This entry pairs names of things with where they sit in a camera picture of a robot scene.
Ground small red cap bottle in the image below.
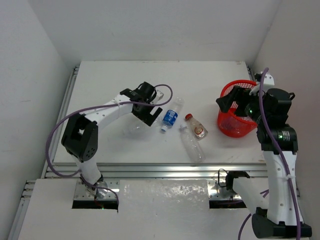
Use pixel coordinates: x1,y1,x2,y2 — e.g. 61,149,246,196
185,113,208,140

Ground left aluminium side rail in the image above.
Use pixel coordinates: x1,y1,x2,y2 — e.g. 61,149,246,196
40,64,80,179

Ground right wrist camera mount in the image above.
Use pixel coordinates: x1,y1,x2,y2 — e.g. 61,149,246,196
249,71,275,96

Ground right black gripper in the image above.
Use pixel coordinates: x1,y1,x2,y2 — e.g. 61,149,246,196
216,84,268,124

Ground aluminium front rail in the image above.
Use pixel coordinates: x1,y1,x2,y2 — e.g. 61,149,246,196
42,162,268,180

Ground red mesh plastic bin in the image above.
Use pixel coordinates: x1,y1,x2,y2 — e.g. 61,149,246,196
217,79,257,138

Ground white foam sheet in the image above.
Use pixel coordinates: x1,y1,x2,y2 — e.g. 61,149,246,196
118,179,210,214

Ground clear bottle white cap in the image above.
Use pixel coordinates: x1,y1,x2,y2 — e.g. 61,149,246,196
123,115,162,137

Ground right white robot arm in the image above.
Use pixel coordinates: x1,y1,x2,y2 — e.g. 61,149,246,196
216,86,312,240

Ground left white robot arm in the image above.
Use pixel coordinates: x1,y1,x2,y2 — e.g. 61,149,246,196
61,82,163,185

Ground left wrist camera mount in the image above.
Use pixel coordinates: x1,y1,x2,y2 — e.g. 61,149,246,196
150,90,164,105

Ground blue label bottle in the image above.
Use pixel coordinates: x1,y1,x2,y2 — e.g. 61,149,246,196
160,97,185,133

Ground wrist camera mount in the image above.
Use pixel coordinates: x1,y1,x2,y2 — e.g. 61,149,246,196
150,90,164,105
249,71,275,96

